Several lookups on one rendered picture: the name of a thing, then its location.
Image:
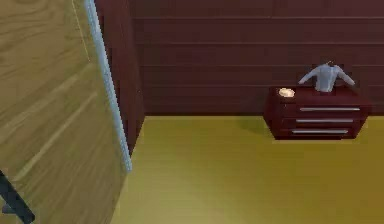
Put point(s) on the pale grey jacket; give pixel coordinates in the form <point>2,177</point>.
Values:
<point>326,77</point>

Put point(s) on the small tan round dish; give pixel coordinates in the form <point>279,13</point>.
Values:
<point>286,92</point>

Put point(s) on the dark red chest of drawers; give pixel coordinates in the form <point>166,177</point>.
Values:
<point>316,116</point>

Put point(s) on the light wooden room door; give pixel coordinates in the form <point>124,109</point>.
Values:
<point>50,110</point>

